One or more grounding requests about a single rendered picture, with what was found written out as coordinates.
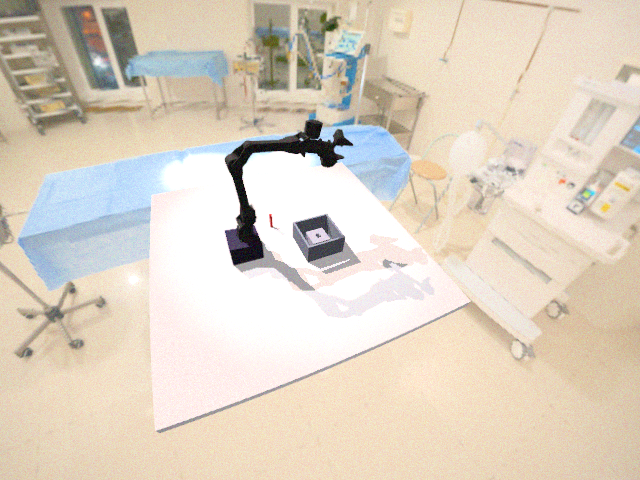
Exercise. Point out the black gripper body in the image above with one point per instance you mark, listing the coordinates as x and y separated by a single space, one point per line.
339 140

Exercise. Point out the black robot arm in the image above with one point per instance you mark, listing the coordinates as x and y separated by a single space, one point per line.
238 158

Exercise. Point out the white flat plate with hole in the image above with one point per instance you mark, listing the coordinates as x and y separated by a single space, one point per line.
316 236

